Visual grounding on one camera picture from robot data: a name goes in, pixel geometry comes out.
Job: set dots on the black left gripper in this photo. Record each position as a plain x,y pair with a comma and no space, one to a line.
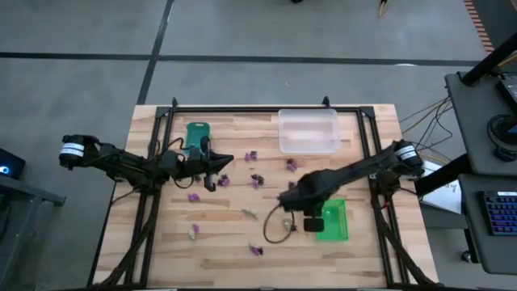
200,163

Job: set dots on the black table clamp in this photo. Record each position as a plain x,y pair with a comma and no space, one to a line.
325,101
174,102

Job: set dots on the orange striped floor mat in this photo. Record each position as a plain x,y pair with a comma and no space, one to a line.
478,24

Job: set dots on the dark laptop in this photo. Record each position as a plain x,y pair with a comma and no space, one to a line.
509,91

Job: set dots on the black caster wheel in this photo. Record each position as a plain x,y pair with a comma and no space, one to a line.
467,256

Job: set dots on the black desk support bar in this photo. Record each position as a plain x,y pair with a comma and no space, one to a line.
444,175

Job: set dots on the clear plastic bin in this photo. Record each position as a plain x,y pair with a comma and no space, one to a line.
309,131

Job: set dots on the black box with blue light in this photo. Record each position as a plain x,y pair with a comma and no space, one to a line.
14,161

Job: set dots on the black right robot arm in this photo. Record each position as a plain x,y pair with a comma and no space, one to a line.
359,165

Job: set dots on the black round device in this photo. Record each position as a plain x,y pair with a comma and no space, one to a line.
498,133

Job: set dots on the green plastic basket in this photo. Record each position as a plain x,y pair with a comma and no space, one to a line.
337,222

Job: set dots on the purple plastic skeleton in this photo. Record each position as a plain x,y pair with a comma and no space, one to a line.
223,182
255,185
194,197
254,250
254,154
196,228
247,157
292,165

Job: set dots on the white paper sheet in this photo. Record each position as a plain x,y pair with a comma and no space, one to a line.
444,198

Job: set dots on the black diagonal pole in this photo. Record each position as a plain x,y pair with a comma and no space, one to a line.
484,64

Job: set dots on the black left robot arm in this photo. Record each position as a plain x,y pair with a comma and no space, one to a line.
129,163

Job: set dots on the blue backlit keyboard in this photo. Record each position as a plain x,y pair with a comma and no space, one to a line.
501,212

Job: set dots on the grey metal bench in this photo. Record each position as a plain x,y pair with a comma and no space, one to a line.
16,194

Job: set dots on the black aluminium table frame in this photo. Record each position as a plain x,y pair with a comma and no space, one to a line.
262,109

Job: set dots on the teal plastic bin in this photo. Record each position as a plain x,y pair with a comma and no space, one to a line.
194,133

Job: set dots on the grey workstation desk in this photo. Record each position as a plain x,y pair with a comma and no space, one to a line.
468,121
470,226

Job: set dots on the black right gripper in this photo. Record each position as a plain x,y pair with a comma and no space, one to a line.
303,194

